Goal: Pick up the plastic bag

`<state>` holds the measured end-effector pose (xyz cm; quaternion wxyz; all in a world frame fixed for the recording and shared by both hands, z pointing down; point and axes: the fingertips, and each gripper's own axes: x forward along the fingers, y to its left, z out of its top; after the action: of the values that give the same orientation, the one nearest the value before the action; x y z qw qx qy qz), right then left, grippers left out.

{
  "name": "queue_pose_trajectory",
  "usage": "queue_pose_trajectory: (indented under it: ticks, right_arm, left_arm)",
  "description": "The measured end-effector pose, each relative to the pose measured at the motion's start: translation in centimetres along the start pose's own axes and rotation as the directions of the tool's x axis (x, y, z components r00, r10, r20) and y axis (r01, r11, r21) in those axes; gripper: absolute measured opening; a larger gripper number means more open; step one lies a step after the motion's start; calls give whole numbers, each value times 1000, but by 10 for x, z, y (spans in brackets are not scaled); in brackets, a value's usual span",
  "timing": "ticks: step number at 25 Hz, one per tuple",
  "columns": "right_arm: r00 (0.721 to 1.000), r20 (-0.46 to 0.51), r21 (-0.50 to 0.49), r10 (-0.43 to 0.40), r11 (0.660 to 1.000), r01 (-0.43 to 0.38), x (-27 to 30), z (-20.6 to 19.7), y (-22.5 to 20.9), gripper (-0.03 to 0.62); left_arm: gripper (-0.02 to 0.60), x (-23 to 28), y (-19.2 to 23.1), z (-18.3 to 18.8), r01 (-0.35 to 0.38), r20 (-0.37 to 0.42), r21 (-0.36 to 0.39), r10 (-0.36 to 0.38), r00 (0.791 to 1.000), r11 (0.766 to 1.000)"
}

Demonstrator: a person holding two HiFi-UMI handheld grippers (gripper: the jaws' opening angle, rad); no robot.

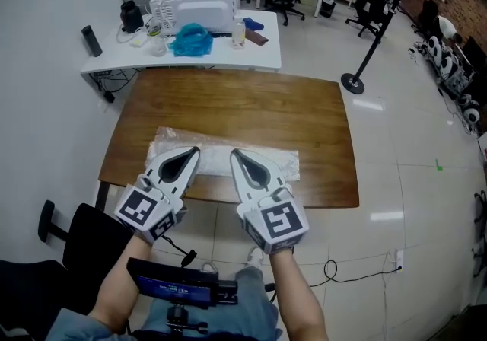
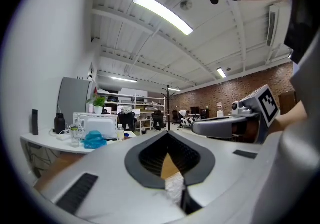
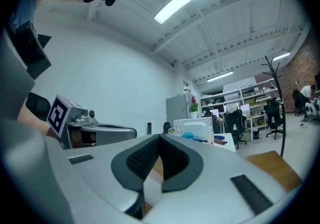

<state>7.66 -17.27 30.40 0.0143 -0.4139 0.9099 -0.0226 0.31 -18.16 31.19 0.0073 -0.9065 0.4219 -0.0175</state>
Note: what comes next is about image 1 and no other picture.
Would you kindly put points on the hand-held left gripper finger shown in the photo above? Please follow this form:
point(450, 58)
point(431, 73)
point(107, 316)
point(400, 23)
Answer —
point(154, 168)
point(188, 176)

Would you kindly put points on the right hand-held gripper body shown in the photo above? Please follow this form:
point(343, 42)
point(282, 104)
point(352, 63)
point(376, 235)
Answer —
point(277, 223)

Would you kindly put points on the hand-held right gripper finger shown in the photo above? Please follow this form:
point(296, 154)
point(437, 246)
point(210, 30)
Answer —
point(243, 187)
point(272, 170)

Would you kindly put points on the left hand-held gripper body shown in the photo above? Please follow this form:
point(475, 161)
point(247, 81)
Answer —
point(142, 210)

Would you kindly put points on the clear plastic bag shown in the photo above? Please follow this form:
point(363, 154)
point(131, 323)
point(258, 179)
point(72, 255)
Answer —
point(215, 157)

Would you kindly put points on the person's left forearm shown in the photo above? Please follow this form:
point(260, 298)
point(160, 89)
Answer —
point(118, 290)

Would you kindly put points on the person's right forearm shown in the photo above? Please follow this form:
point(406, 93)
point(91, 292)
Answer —
point(296, 294)

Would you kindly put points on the person's white shoe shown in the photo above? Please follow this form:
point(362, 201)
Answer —
point(255, 256)

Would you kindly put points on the black chest-mounted screen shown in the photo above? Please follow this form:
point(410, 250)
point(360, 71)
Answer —
point(173, 286)

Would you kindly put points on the black power brick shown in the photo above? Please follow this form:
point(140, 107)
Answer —
point(109, 96)

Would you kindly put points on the person's blue jeans legs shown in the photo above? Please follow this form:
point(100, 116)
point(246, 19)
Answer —
point(236, 313)

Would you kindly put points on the clear plastic cup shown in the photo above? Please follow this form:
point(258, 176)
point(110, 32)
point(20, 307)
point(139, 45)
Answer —
point(159, 47)

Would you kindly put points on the white floor power strip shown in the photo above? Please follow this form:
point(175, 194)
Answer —
point(398, 261)

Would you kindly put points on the white power adapter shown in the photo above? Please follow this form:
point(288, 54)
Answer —
point(137, 42)

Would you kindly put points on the blue crumpled plastic sheet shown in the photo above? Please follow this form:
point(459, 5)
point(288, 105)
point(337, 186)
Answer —
point(190, 40)

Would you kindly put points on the person's grey sleeve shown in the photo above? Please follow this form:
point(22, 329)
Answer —
point(81, 328)

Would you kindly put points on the brown pouch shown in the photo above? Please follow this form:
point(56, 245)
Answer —
point(256, 37)

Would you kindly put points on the clear liquid bottle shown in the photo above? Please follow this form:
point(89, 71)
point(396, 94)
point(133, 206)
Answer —
point(238, 35)

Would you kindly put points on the black cylinder flask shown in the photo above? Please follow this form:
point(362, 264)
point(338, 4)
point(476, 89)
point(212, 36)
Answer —
point(91, 40)

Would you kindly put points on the blue cloth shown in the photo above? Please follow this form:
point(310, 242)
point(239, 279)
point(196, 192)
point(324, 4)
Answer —
point(253, 23)

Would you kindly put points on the black jar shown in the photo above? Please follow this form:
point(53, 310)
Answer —
point(131, 16)

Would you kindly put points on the black pole stand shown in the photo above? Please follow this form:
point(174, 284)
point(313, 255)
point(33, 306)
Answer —
point(374, 39)

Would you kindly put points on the white microwave oven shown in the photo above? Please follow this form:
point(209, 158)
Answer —
point(205, 4)

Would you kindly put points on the black waste bin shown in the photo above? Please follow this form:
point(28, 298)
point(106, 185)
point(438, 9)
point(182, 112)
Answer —
point(328, 6)

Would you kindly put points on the black and white robots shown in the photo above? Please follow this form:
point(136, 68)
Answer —
point(449, 65)

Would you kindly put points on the black screen mount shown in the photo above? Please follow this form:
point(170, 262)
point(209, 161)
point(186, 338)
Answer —
point(182, 318)

